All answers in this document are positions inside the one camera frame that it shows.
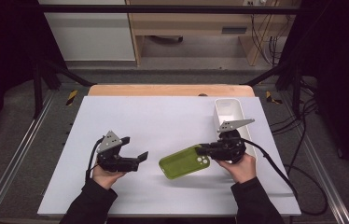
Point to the small dark table grommet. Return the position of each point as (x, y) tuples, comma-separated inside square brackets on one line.
[(202, 94)]

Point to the white cabinet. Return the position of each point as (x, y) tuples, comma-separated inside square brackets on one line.
[(91, 34)]

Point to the white power strip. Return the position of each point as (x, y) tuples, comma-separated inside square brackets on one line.
[(256, 2)]

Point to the black metal frame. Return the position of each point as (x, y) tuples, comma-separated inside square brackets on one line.
[(163, 9)]

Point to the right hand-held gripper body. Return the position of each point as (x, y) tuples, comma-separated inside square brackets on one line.
[(230, 146)]

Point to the person's left hand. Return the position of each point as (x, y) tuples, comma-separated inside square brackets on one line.
[(105, 179)]

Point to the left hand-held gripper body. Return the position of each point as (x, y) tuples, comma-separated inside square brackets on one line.
[(110, 146)]

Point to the green phone case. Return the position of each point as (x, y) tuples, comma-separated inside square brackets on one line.
[(182, 163)]

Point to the white plastic bin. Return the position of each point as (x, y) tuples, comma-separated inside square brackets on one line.
[(228, 110)]

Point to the wooden desk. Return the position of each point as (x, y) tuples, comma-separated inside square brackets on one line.
[(191, 23)]

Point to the metal floor rail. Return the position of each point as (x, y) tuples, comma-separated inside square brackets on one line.
[(322, 174), (14, 158)]

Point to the black curtain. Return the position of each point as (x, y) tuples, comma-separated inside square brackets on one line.
[(1, 62), (340, 77)]

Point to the yellow black tape strip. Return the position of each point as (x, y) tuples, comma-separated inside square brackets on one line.
[(271, 97), (72, 97)]

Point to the wooden table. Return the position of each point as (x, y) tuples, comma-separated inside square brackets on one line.
[(163, 90)]

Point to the white board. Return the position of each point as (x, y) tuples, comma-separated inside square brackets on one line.
[(163, 121)]

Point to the person's right hand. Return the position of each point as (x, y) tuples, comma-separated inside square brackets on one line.
[(241, 169)]

